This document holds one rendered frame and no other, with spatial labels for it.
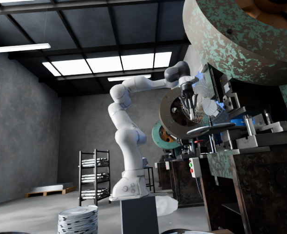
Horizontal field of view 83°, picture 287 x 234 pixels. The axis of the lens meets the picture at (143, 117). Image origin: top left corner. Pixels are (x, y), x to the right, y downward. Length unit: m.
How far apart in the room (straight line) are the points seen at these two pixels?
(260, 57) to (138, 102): 7.56
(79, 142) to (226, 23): 7.85
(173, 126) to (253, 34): 1.79
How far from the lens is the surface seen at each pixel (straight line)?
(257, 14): 1.07
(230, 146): 1.10
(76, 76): 7.21
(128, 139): 0.93
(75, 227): 1.47
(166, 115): 2.45
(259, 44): 0.84
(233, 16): 0.89
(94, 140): 8.03
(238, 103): 1.16
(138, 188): 0.96
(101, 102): 8.45
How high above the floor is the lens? 0.62
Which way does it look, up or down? 16 degrees up
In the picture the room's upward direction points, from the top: 6 degrees counter-clockwise
